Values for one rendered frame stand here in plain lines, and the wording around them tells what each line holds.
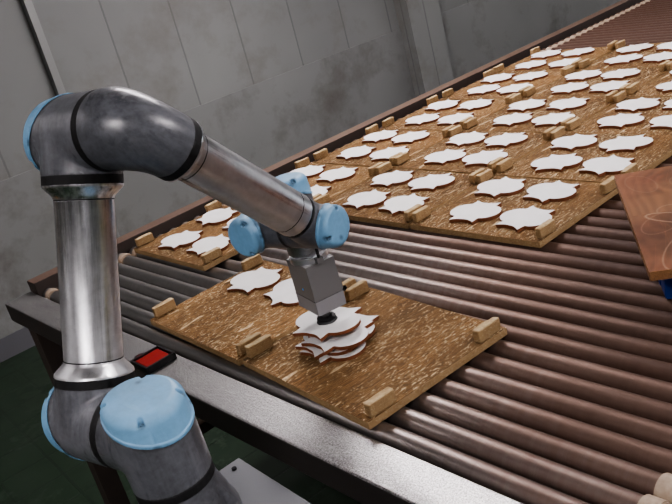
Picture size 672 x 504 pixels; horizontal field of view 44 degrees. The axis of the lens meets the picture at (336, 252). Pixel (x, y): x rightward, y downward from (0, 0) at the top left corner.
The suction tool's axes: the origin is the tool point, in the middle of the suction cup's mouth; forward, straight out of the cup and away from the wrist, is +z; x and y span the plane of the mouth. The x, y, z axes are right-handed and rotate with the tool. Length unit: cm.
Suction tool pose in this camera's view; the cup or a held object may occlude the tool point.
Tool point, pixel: (328, 325)
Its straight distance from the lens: 165.7
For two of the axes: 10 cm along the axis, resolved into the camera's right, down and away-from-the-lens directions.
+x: -8.3, 3.8, -4.0
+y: -4.9, -2.0, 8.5
